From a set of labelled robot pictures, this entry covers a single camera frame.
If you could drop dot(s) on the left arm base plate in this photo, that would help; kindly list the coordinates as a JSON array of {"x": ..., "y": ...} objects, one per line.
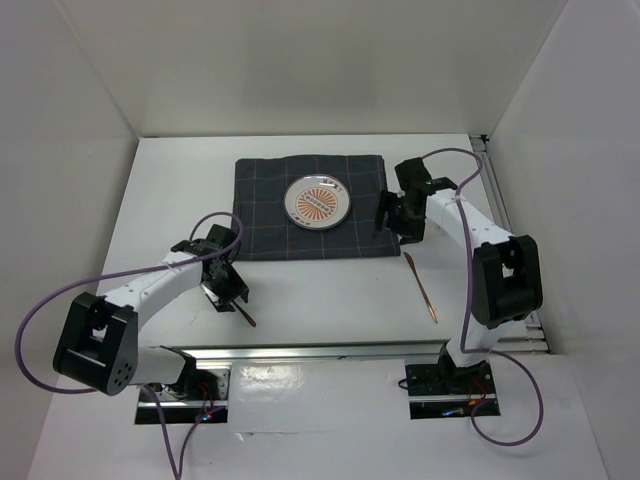
[{"x": 201, "y": 392}]

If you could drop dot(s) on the front aluminium rail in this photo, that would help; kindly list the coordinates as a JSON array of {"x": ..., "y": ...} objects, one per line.
[{"x": 316, "y": 352}]

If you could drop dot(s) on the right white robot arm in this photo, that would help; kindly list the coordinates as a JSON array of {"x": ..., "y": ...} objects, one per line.
[{"x": 503, "y": 271}]

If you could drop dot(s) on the copper spoon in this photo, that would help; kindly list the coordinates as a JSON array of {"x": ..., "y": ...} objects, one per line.
[{"x": 245, "y": 315}]

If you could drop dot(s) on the dark grey checked cloth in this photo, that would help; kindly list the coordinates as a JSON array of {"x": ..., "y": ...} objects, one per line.
[{"x": 269, "y": 234}]

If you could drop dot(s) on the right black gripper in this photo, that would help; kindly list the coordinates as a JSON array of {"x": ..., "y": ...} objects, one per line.
[{"x": 413, "y": 233}]

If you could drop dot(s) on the copper knife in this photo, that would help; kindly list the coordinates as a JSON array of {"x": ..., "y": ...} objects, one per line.
[{"x": 412, "y": 265}]

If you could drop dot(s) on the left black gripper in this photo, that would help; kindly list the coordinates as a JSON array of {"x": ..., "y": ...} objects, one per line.
[{"x": 236, "y": 285}]

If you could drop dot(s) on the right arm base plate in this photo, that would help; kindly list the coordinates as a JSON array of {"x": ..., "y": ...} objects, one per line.
[{"x": 443, "y": 391}]

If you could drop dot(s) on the orange patterned plate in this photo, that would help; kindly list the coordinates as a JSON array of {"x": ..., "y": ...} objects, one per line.
[{"x": 317, "y": 202}]

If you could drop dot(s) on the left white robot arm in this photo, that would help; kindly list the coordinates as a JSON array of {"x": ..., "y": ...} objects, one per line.
[{"x": 99, "y": 345}]

